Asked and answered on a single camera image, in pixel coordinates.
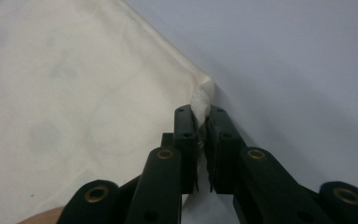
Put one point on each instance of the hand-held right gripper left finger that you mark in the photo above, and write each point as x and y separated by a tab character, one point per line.
185	146

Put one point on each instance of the cream sleeveless bodysuit tan trim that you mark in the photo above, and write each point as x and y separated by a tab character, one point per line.
74	102

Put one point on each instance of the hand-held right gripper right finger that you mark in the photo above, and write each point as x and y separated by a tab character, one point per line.
223	149

